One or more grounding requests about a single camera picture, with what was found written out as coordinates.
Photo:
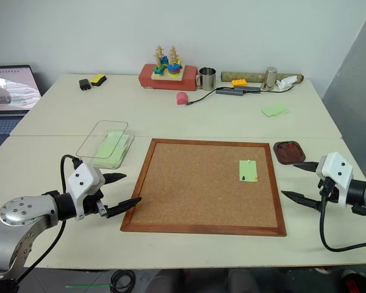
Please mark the wooden colourful stacking toy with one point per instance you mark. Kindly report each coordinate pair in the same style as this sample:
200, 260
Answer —
167, 67

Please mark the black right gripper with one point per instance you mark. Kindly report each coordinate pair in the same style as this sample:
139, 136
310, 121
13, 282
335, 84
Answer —
329, 190

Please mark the green paper note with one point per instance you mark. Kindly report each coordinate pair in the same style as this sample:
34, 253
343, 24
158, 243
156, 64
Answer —
248, 171

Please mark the green paper notes pile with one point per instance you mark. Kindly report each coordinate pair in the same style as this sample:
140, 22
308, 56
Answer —
111, 149

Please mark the silver metal cylinder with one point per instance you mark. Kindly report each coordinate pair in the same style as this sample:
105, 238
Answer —
270, 78

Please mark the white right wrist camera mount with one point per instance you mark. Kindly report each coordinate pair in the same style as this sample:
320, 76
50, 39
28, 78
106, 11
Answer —
337, 171

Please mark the stainless steel mug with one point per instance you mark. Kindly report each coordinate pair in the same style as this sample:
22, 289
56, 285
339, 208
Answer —
207, 78

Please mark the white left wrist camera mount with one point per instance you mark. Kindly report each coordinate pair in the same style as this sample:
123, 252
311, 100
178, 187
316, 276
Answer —
82, 180

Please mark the red black object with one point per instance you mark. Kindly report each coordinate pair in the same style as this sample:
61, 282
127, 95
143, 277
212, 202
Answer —
350, 282

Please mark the dark slim usb hub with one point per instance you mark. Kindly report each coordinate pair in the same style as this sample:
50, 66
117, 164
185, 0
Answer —
250, 88

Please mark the pink foam block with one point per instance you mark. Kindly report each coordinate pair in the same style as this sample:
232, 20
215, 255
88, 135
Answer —
182, 98

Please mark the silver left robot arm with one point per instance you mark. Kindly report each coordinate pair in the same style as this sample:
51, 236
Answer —
16, 213

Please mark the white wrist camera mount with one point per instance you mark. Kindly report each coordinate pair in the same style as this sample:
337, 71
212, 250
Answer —
82, 180
337, 171

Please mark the black power adapter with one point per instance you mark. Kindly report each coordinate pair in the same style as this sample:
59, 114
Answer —
85, 85

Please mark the open laptop computer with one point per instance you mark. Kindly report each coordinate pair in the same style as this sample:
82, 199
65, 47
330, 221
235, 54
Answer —
9, 91

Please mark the wood-framed cork board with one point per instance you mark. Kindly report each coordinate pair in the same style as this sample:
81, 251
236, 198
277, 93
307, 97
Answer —
201, 186

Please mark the grey usb hub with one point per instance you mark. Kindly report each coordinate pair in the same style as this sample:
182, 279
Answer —
230, 91

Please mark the green thin strip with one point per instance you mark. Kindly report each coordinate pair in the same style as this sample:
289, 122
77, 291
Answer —
88, 286

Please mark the red cardboard box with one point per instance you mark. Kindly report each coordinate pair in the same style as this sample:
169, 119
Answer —
189, 81

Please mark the brown cardboard tube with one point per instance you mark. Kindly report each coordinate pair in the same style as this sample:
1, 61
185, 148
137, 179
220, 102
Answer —
253, 76

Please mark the green sticky notes stack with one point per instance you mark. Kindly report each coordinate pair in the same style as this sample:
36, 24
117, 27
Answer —
275, 110

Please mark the clear plastic box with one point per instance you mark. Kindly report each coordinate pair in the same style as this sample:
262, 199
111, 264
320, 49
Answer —
88, 146

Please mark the yellow and black sponge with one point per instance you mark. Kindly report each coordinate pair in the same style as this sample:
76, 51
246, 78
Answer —
98, 79

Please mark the brown wooden tray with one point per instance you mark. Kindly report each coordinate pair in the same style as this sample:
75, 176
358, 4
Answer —
291, 155

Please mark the yellow toy brick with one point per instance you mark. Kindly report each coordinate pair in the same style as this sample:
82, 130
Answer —
239, 82

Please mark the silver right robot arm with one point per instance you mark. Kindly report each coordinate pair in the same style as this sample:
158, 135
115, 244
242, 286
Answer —
361, 190

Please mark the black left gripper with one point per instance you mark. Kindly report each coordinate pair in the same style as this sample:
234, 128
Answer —
93, 205

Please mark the grey partition panel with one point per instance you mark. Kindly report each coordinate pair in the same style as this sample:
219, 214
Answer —
357, 91

